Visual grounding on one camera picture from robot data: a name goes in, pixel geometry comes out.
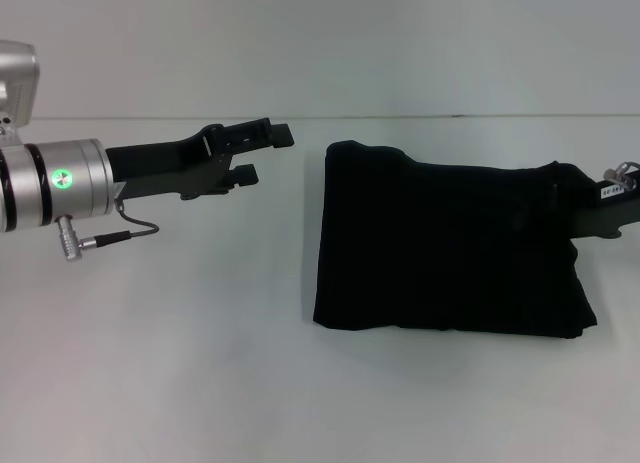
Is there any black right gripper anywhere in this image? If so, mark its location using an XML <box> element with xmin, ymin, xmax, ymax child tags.
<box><xmin>568</xmin><ymin>162</ymin><xmax>640</xmax><ymax>243</ymax></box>

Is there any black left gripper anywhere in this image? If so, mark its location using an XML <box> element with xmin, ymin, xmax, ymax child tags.
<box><xmin>103</xmin><ymin>117</ymin><xmax>297</xmax><ymax>202</ymax></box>

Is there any black shirt with FREE print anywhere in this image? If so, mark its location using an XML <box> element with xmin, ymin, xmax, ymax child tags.
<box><xmin>311</xmin><ymin>139</ymin><xmax>599</xmax><ymax>341</ymax></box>

